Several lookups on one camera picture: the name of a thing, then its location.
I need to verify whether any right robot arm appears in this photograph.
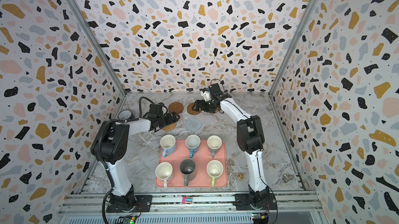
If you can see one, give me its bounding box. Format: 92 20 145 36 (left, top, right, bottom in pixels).
192 83 272 210

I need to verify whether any white mug pink handle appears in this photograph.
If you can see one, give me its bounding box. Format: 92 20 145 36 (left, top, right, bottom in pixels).
155 162 174 188

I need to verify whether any black tape roll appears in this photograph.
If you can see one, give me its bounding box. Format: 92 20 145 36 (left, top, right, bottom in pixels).
117 109 134 120

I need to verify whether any white mug blue handle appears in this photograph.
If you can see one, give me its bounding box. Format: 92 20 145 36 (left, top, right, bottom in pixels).
160 135 177 158

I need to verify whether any woven rattan coaster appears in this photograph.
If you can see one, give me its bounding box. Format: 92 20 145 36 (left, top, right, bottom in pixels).
162 123 177 132

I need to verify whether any white mug green handle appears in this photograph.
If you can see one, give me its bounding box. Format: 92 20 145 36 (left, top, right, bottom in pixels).
206 160 224 187

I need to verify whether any aluminium front rail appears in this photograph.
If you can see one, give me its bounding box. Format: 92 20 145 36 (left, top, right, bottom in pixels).
56 191 328 224

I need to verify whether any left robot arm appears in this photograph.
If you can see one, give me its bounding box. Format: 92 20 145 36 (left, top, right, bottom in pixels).
90 100 180 214

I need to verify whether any light blue mug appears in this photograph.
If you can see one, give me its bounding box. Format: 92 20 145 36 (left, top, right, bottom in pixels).
185 135 201 159

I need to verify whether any pink silicone tray mat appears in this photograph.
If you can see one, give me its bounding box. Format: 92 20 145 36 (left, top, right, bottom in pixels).
155 140 228 188

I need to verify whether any brown wooden coaster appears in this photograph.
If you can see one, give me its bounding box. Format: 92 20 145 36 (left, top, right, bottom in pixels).
187 103 201 115
168 102 184 115

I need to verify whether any dark grey mug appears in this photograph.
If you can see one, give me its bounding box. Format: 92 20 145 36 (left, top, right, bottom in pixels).
179 159 197 187

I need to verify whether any white mug grey handle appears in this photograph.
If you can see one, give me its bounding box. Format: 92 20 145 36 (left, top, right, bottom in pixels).
207 135 223 158

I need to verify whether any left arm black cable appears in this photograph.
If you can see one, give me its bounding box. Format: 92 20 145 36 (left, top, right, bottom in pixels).
138 96 156 119

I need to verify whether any light blue round coaster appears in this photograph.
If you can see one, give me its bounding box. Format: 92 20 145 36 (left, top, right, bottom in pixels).
186 118 202 132

